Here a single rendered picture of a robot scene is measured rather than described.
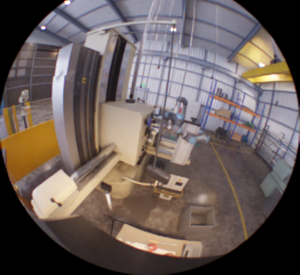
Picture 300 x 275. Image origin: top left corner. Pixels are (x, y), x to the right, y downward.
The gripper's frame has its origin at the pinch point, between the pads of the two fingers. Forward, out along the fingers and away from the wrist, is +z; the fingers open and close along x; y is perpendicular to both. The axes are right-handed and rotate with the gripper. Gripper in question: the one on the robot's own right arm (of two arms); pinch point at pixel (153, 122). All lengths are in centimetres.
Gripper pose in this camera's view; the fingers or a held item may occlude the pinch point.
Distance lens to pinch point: 125.2
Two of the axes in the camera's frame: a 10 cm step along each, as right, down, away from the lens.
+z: -9.4, -2.7, 1.9
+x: 2.6, -9.6, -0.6
